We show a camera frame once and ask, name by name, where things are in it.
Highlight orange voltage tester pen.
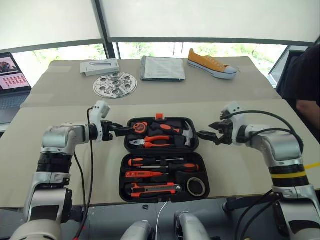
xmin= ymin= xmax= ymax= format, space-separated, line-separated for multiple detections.
xmin=125 ymin=170 xmax=170 ymax=179

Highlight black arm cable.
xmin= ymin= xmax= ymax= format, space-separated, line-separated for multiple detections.
xmin=72 ymin=107 xmax=96 ymax=240
xmin=223 ymin=110 xmax=305 ymax=161

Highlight black orange flathead screwdriver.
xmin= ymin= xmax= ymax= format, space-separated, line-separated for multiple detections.
xmin=128 ymin=157 xmax=185 ymax=166

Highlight dark window frame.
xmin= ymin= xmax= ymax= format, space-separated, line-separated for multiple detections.
xmin=0 ymin=0 xmax=320 ymax=61

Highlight white flat cardboard box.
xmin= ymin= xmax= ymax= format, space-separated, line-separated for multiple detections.
xmin=79 ymin=58 xmax=120 ymax=78

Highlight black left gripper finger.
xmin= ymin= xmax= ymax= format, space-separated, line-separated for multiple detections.
xmin=114 ymin=129 xmax=133 ymax=138
xmin=112 ymin=123 xmax=135 ymax=133

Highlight long black orange screwdriver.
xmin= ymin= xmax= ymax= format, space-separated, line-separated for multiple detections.
xmin=138 ymin=162 xmax=200 ymax=174

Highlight black orange tape measure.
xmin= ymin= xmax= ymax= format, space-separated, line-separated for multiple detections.
xmin=132 ymin=121 xmax=149 ymax=133

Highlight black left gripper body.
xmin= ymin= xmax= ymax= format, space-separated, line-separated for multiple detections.
xmin=100 ymin=120 xmax=118 ymax=142

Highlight claw hammer black orange handle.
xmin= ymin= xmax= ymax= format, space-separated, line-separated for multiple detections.
xmin=149 ymin=121 xmax=196 ymax=147

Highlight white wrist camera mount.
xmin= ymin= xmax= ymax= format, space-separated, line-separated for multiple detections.
xmin=221 ymin=101 xmax=248 ymax=146
xmin=87 ymin=100 xmax=111 ymax=143

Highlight round metal steamer plate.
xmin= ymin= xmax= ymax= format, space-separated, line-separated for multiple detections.
xmin=93 ymin=71 xmax=138 ymax=100

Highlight yellow canvas sneaker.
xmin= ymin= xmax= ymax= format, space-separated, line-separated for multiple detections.
xmin=186 ymin=48 xmax=238 ymax=80

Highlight orange black utility knife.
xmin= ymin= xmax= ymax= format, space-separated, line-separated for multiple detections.
xmin=129 ymin=182 xmax=181 ymax=198

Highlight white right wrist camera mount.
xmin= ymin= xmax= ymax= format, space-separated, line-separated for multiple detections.
xmin=221 ymin=101 xmax=248 ymax=146

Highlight person in black shirt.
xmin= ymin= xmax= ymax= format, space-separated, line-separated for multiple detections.
xmin=281 ymin=43 xmax=320 ymax=131

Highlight yellow cable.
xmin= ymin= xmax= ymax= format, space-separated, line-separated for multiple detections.
xmin=303 ymin=161 xmax=320 ymax=171

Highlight black framed panel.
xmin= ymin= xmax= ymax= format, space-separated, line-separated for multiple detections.
xmin=267 ymin=44 xmax=310 ymax=89

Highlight black tool case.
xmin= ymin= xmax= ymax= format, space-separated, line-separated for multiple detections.
xmin=118 ymin=116 xmax=211 ymax=204

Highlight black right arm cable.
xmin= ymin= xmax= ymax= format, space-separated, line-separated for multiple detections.
xmin=223 ymin=110 xmax=305 ymax=161

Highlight thin white cable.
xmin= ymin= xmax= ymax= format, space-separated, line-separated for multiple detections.
xmin=156 ymin=201 xmax=169 ymax=240

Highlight silver rounded shell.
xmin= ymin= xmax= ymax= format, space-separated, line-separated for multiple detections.
xmin=173 ymin=210 xmax=211 ymax=240
xmin=119 ymin=219 xmax=155 ymax=240

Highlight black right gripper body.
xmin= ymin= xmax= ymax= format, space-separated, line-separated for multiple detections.
xmin=215 ymin=119 xmax=235 ymax=146

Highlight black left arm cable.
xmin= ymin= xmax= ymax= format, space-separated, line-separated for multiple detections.
xmin=72 ymin=107 xmax=96 ymax=240

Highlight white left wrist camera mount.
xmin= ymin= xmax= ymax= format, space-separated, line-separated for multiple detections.
xmin=87 ymin=100 xmax=111 ymax=143

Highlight black electrical tape roll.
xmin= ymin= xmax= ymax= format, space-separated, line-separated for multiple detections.
xmin=186 ymin=176 xmax=207 ymax=197

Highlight orange handled pliers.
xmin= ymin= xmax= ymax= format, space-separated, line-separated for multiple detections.
xmin=129 ymin=134 xmax=173 ymax=150

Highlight open grey laptop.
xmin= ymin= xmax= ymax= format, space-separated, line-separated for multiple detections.
xmin=0 ymin=51 xmax=33 ymax=125

